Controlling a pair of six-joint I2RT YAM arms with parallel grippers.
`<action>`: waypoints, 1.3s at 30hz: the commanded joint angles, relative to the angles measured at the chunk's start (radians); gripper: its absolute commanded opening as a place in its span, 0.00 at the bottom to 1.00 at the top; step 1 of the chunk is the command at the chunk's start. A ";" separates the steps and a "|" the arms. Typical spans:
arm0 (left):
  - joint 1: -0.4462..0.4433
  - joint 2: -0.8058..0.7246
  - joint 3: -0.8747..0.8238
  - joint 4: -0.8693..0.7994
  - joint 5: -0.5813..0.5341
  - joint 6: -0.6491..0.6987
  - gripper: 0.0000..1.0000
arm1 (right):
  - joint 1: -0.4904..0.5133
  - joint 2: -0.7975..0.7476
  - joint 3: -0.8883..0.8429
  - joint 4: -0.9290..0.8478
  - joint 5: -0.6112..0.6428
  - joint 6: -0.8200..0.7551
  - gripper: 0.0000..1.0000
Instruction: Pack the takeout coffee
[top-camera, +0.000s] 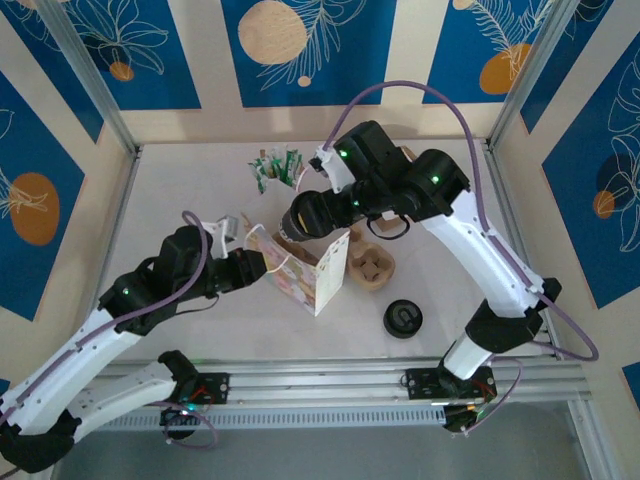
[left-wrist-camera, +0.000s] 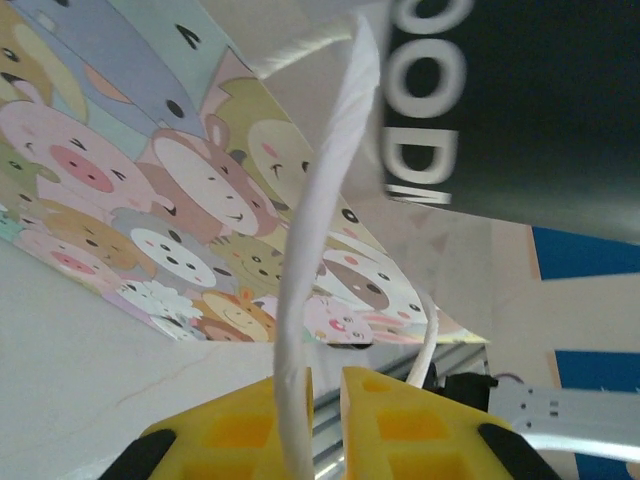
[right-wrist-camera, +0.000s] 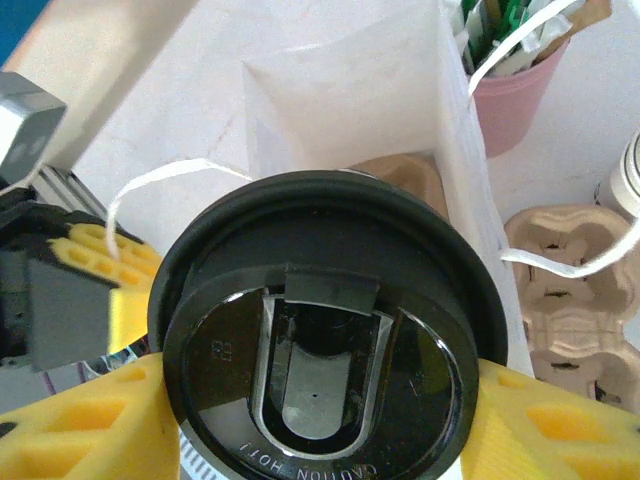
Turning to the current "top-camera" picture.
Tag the arm base controller board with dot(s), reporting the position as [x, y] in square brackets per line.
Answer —
[462, 417]
[187, 410]

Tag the aluminium frame post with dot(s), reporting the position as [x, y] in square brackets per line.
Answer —
[530, 65]
[86, 65]

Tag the black paper coffee cup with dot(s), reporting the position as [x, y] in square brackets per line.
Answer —
[287, 230]

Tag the brown pulp cup carrier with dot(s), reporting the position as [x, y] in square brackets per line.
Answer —
[372, 267]

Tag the black plastic cup lid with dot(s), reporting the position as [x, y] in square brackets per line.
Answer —
[402, 317]

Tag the cartoon print gift bag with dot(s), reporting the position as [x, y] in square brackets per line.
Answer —
[330, 280]

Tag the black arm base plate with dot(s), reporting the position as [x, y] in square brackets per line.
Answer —
[215, 387]
[420, 385]

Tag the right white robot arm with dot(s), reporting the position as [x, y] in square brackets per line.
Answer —
[490, 260]

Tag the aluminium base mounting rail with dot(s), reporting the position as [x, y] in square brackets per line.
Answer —
[320, 380]

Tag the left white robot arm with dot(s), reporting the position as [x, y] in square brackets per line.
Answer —
[75, 380]

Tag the green white paper sachet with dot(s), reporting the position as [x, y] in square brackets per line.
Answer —
[260, 175]
[275, 162]
[295, 167]

